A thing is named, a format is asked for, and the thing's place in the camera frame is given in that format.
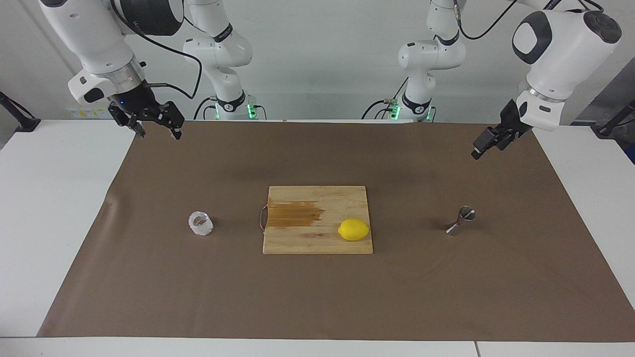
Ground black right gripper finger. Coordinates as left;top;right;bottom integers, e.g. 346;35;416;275
108;107;147;140
156;102;186;140

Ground steel double jigger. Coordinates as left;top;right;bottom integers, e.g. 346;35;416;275
445;206;477;237

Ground clear textured glass cup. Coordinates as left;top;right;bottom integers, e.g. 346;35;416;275
188;211;214;237

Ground white yellow label boxes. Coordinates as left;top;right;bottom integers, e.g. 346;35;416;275
67;105;111;119

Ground grey side panel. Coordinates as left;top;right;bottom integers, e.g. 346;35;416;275
571;57;635;125

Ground black clamp stand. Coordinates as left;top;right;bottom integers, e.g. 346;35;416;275
593;99;635;138
0;92;41;132

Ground yellow lemon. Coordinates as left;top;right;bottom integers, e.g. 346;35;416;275
338;218;371;241

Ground brown paper table mat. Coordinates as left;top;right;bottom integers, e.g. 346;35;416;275
37;120;635;343

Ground wooden cutting board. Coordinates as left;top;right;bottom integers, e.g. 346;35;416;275
260;186;374;255

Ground black base cable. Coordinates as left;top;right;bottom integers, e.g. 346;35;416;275
361;77;410;120
192;96;220;121

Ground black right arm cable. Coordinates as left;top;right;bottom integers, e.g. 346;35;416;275
110;0;204;100

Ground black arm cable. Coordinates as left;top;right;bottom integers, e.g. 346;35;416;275
110;0;204;100
452;0;604;41

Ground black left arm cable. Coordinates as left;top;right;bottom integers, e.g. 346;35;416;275
452;0;604;41

